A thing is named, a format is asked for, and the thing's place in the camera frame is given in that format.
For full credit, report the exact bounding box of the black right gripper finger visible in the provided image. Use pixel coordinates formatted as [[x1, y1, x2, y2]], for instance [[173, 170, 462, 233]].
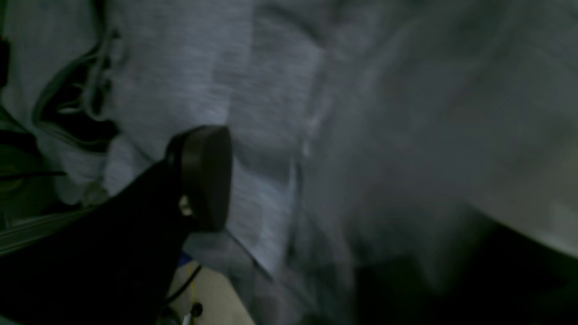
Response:
[[1, 125, 233, 325]]

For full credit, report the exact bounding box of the grey T-shirt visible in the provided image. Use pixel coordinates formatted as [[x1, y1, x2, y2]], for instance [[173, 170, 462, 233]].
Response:
[[1, 0, 577, 325]]

